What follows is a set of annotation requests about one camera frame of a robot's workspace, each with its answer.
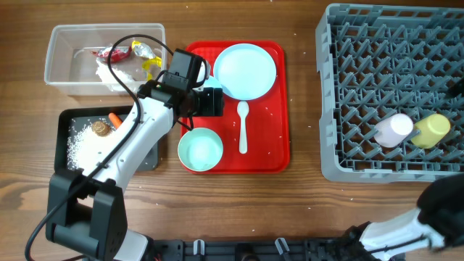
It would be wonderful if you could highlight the yellow snack wrapper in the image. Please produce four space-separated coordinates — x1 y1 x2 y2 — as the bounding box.
131 41 162 80

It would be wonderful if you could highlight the orange carrot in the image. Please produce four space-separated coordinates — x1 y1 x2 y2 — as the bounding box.
108 112 123 129

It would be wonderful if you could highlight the brown food lump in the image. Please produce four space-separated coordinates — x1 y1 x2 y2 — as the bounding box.
91 121 112 137

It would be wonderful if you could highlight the white plastic spoon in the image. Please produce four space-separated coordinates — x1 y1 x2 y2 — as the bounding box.
237 101 249 154

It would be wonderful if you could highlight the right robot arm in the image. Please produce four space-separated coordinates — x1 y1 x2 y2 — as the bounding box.
350 174 463 260

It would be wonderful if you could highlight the light blue bowl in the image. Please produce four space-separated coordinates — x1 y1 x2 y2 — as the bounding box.
202 76 223 88

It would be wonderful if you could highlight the white rice pile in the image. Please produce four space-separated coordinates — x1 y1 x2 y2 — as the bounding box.
66 124 116 169

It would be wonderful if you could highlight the red snack wrapper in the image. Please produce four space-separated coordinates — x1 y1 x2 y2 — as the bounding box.
91 46 132 63

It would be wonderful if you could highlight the large light blue plate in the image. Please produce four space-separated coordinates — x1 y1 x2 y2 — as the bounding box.
213 43 277 101

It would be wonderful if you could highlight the pink plastic cup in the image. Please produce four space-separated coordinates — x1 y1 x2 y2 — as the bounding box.
374 113 414 148

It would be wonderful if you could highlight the grey dishwasher rack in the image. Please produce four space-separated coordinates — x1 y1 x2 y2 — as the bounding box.
315 4 463 183

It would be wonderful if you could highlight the clear plastic waste bin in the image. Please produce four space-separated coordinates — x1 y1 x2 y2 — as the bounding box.
44 23 168 96

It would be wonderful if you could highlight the black food waste tray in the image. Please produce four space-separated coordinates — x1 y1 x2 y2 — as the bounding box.
54 105 160 173

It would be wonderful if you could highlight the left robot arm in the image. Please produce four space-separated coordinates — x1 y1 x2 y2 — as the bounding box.
42 49 223 260

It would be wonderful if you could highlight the white tissue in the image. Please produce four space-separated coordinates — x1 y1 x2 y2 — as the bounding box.
96 58 143 92

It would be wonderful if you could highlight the yellow plastic cup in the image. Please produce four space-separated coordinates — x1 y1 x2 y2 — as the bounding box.
411 114 451 149

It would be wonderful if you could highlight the green bowl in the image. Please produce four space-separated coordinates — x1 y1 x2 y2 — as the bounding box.
178 128 224 172

